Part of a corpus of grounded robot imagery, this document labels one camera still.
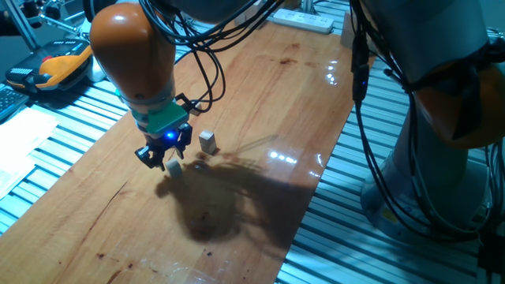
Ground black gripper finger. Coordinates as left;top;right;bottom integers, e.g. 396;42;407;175
134;146;167;172
174;140;189;160

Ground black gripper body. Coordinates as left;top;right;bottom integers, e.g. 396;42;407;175
144;121;194;155

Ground black handheld device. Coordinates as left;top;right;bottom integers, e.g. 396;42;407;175
39;0;65;23

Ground dark sleeved forearm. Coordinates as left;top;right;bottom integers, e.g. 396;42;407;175
0;9;27;37

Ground person left hand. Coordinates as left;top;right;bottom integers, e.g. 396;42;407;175
21;2;48;28

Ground glossy wooden board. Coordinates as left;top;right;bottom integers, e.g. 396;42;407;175
0;19;376;284

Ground white computer mouse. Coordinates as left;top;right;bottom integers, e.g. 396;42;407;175
86;58;107;83

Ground white paper sheets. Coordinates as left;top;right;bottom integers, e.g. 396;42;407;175
0;106;60;198

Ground orange black teach pendant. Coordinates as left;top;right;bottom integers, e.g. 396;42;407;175
5;39;95;94

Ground medium wooden block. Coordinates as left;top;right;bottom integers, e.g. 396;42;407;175
241;2;262;25

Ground black computer keyboard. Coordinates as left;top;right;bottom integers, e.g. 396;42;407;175
0;84;31;121

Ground white power strip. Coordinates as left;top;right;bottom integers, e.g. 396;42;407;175
272;8;335;35

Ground grey fan base plate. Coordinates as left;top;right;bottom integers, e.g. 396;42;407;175
75;17;94;40

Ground grey metal frame post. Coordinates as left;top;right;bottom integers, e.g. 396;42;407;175
2;0;41;51

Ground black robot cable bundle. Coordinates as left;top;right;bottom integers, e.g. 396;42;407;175
137;0;505;242

